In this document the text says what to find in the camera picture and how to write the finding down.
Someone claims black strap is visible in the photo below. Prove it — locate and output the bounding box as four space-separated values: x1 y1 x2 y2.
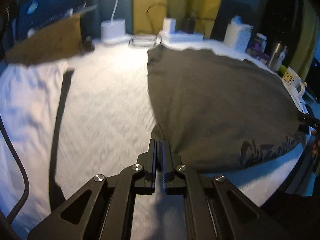
49 69 75 212

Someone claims brown cardboard box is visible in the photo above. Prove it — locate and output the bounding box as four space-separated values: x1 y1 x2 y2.
5 14 83 67

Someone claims white tube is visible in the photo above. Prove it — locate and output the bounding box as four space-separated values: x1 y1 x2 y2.
291 91 309 114

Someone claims brown t-shirt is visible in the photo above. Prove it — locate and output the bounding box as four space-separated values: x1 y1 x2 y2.
146 47 308 174

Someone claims dark glass window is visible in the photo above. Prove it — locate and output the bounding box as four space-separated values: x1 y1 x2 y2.
210 0 308 55

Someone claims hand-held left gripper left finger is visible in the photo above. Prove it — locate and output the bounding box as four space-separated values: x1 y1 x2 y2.
26 139 158 240

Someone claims steel tumbler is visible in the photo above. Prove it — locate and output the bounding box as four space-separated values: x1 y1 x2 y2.
267 41 288 72

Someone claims white printed mug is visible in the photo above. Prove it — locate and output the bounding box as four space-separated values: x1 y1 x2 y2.
280 67 307 96

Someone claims white desk lamp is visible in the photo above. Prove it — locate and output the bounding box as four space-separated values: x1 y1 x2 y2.
100 0 127 44

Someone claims white plastic basket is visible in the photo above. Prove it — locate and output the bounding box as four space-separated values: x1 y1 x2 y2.
223 16 252 52

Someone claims white charger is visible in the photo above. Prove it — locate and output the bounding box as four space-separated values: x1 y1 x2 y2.
162 17 177 34

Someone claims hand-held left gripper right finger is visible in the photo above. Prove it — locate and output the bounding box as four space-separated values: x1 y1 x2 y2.
160 140 293 240

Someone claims long black charging cable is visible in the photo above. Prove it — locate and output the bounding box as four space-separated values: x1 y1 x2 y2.
129 2 168 48

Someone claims person's right hand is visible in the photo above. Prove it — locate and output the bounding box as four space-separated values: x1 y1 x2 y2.
310 130 320 155

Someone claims white power strip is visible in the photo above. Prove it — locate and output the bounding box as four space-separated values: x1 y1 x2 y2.
160 30 204 43

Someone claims teal curtain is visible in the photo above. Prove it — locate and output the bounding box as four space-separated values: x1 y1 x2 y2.
82 0 134 34

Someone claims black charger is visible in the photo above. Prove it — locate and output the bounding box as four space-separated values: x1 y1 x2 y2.
182 16 198 33

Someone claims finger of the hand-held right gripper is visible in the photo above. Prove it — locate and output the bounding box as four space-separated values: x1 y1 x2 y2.
298 113 313 133

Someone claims white quilted table cover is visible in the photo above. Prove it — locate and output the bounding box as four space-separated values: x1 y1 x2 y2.
0 36 310 240

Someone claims black braided cable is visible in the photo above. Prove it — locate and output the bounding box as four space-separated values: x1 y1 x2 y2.
0 114 30 227

